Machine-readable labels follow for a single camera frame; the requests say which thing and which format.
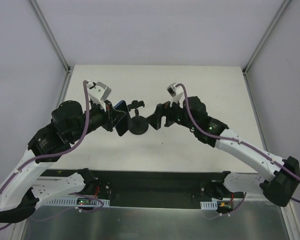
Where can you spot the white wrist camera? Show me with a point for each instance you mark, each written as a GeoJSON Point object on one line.
{"type": "Point", "coordinates": [176, 93]}
{"type": "Point", "coordinates": [98, 93]}

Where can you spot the aluminium frame post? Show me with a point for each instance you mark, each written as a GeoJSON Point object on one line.
{"type": "Point", "coordinates": [49, 34]}
{"type": "Point", "coordinates": [266, 35]}

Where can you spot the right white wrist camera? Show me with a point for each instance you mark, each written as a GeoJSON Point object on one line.
{"type": "Point", "coordinates": [176, 93]}

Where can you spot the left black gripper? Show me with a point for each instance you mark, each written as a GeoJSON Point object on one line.
{"type": "Point", "coordinates": [109, 118]}

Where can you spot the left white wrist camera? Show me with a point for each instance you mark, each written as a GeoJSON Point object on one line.
{"type": "Point", "coordinates": [98, 93]}

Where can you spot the left white slotted cable duct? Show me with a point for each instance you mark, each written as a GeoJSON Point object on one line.
{"type": "Point", "coordinates": [72, 202]}

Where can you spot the white slotted cable duct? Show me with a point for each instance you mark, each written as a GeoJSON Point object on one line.
{"type": "Point", "coordinates": [209, 205]}
{"type": "Point", "coordinates": [72, 202]}

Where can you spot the right aluminium frame post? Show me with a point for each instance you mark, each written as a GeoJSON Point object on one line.
{"type": "Point", "coordinates": [266, 35]}

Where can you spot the right white slotted cable duct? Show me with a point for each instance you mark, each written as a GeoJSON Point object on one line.
{"type": "Point", "coordinates": [209, 205]}

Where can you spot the black phone stand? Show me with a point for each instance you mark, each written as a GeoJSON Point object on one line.
{"type": "Point", "coordinates": [140, 124]}

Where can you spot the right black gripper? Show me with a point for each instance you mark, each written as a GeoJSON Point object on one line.
{"type": "Point", "coordinates": [168, 116]}

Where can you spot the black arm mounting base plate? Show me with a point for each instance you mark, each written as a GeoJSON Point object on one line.
{"type": "Point", "coordinates": [170, 190]}

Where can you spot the right orange connector board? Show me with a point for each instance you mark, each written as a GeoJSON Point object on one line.
{"type": "Point", "coordinates": [227, 205]}

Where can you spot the left green lit circuit board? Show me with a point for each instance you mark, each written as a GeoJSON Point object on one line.
{"type": "Point", "coordinates": [86, 202]}

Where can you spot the left aluminium frame post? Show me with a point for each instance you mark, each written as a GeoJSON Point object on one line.
{"type": "Point", "coordinates": [49, 34]}

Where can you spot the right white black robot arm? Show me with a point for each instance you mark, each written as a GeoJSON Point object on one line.
{"type": "Point", "coordinates": [276, 178]}

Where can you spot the blue cased smartphone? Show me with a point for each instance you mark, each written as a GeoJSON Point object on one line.
{"type": "Point", "coordinates": [125, 123]}

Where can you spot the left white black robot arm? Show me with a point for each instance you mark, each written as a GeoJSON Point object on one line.
{"type": "Point", "coordinates": [19, 196]}

